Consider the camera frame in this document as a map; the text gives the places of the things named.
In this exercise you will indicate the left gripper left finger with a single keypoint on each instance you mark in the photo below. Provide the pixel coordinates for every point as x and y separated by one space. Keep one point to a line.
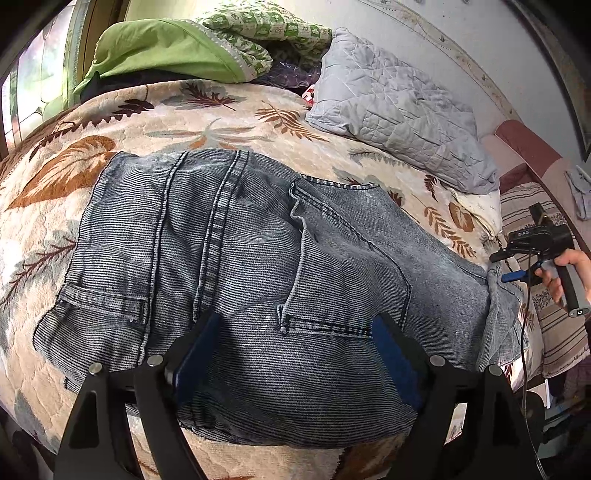
187 360

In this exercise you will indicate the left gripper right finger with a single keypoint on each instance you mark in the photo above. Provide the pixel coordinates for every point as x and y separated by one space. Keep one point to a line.
404 358

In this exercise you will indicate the grey denim pants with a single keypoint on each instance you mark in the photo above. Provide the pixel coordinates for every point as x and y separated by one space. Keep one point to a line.
296 267

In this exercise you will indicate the person's right hand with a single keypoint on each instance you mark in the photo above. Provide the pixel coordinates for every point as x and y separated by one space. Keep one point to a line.
582 264

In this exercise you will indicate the striped beige bedsheet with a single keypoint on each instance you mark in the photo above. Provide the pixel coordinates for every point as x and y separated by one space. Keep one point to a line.
564 338

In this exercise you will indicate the grey quilted pillow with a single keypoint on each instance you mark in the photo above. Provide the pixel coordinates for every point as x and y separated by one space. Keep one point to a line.
366 93

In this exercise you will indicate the beige leaf-pattern blanket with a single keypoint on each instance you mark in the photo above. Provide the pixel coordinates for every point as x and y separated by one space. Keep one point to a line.
47 183

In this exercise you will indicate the red white small box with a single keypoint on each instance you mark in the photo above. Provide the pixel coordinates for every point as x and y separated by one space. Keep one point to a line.
309 95

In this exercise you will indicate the dark purple cloth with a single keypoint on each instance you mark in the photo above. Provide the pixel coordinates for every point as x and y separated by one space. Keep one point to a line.
289 76

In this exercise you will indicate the green white patterned quilt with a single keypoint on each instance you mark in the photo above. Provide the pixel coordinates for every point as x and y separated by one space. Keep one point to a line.
235 42

